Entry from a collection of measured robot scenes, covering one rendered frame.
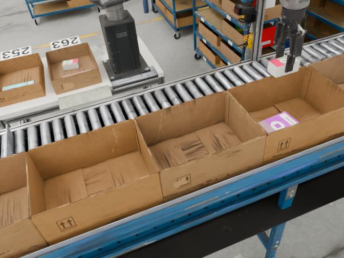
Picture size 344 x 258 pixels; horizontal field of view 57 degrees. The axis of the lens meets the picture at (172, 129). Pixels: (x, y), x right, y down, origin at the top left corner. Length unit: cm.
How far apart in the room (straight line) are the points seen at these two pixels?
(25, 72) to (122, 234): 152
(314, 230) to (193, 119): 118
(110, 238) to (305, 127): 76
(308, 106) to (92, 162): 96
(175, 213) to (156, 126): 37
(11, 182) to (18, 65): 119
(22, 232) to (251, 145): 76
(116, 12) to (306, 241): 172
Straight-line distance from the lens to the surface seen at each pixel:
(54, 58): 230
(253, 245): 205
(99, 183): 122
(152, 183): 101
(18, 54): 235
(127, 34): 192
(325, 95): 146
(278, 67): 123
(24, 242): 110
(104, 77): 205
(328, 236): 219
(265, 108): 149
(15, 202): 129
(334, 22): 321
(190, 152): 126
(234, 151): 108
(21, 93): 201
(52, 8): 525
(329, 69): 162
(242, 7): 194
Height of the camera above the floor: 180
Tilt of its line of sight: 42 degrees down
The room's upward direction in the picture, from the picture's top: 6 degrees counter-clockwise
